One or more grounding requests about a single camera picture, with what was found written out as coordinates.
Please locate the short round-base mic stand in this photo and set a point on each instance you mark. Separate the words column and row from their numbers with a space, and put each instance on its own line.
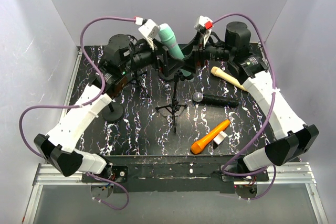
column 113, row 112

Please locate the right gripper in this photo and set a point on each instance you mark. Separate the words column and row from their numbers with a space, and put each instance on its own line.
column 197, row 49

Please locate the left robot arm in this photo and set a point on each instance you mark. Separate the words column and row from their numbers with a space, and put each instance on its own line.
column 118, row 66

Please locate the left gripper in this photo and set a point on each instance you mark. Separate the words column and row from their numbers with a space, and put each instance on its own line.
column 169, row 64

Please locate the green microphone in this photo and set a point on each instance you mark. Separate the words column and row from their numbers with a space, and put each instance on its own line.
column 168, row 39

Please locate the black silver-mesh microphone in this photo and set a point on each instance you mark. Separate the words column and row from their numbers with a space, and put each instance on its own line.
column 214, row 100

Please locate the aluminium rail frame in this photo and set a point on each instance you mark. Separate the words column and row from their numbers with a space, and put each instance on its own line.
column 291, row 175

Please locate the cream microphone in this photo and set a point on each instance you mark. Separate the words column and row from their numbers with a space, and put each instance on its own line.
column 216, row 71

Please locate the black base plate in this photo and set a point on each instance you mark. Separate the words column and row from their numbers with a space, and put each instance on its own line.
column 169, row 173

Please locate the tripod stand for green mic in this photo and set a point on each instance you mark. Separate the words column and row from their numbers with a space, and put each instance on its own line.
column 174, row 106

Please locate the tripod shock-mount mic stand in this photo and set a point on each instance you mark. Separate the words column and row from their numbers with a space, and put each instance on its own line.
column 139, row 82

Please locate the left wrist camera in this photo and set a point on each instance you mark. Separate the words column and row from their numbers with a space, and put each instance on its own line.
column 149, row 30

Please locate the orange microphone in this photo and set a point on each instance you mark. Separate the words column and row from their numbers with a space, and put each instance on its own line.
column 199, row 145

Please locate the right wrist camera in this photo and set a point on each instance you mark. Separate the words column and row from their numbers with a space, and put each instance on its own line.
column 204, row 26

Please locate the round-base stand for cream mic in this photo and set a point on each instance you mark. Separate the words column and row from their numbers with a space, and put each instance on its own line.
column 169, row 78

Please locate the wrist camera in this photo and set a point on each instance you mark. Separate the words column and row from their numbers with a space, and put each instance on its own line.
column 204, row 26
column 149, row 30

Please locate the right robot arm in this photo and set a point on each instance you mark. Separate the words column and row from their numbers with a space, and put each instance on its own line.
column 293, row 137

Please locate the small white blue box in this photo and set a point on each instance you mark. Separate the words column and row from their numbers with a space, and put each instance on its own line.
column 219, row 138

